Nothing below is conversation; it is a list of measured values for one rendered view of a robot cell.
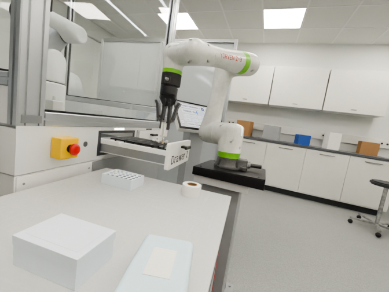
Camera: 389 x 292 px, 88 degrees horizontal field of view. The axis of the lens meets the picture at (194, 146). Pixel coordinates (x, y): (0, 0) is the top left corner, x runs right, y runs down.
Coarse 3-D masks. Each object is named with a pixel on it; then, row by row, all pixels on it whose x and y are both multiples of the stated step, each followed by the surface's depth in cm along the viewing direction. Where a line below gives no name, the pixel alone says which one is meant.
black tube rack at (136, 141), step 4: (132, 136) 110; (120, 140) 92; (124, 140) 91; (128, 140) 92; (132, 140) 94; (136, 140) 96; (140, 140) 98; (144, 140) 100; (148, 140) 103; (136, 144) 103; (140, 144) 99; (144, 144) 89; (148, 144) 90; (152, 144) 90; (156, 148) 99; (160, 148) 101
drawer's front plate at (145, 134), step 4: (140, 132) 118; (144, 132) 123; (148, 132) 128; (152, 132) 134; (156, 132) 140; (140, 136) 119; (144, 136) 124; (148, 136) 129; (152, 136) 135; (156, 136) 141
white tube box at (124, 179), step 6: (102, 174) 73; (108, 174) 72; (114, 174) 74; (120, 174) 75; (126, 174) 76; (132, 174) 77; (138, 174) 78; (102, 180) 73; (108, 180) 72; (114, 180) 71; (120, 180) 71; (126, 180) 70; (132, 180) 70; (138, 180) 74; (114, 186) 72; (120, 186) 71; (126, 186) 70; (132, 186) 70; (138, 186) 75
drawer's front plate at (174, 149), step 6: (168, 144) 80; (174, 144) 84; (180, 144) 91; (186, 144) 101; (168, 150) 80; (174, 150) 85; (180, 150) 93; (186, 150) 103; (168, 156) 80; (174, 156) 86; (168, 162) 81; (180, 162) 96; (168, 168) 82
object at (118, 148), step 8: (120, 136) 107; (128, 136) 113; (104, 144) 89; (112, 144) 89; (120, 144) 88; (128, 144) 87; (104, 152) 90; (112, 152) 89; (120, 152) 88; (128, 152) 87; (136, 152) 86; (144, 152) 85; (152, 152) 84; (160, 152) 83; (144, 160) 85; (152, 160) 84; (160, 160) 83
